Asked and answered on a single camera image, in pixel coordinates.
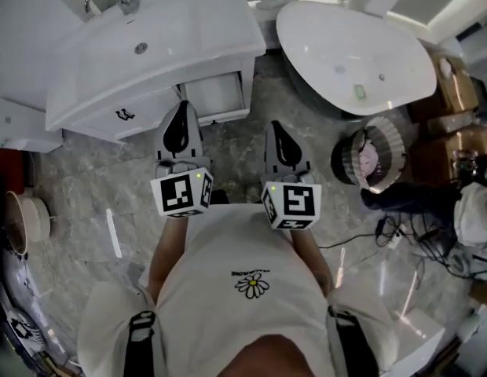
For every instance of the white vanity cabinet with sink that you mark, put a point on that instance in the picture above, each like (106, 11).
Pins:
(169, 34)

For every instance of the pink bag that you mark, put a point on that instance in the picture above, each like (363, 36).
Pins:
(367, 160)

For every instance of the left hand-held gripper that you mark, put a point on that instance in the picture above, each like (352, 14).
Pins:
(176, 195)

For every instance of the brown wooden cabinet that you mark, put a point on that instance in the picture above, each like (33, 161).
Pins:
(8, 169)

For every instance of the white freestanding bathtub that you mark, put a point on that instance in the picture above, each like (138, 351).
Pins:
(345, 45)

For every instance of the small green block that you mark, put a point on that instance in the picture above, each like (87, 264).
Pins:
(360, 91)

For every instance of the person's black trousers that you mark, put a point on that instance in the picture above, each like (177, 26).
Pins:
(220, 197)

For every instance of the striped pleated bin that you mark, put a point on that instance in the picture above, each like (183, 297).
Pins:
(343, 159)

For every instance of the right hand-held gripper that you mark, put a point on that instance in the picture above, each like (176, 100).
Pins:
(296, 202)

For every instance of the cardboard box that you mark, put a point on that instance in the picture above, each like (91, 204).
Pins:
(451, 88)
(451, 125)
(432, 159)

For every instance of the grey cylindrical device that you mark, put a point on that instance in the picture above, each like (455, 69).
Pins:
(460, 262)

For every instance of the black and white sneaker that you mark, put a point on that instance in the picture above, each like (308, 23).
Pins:
(23, 328)

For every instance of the white drawer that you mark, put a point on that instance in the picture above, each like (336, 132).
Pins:
(212, 92)

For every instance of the person's right forearm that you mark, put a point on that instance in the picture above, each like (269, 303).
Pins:
(310, 257)

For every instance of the person's white T-shirt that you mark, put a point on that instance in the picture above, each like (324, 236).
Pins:
(243, 257)

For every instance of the chrome sink drain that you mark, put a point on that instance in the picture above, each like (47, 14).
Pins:
(141, 48)

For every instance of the white power strip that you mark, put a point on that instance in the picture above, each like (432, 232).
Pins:
(394, 242)

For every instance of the person's left forearm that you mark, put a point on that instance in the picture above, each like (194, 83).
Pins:
(167, 257)

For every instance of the beige round basin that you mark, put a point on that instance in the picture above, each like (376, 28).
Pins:
(25, 222)

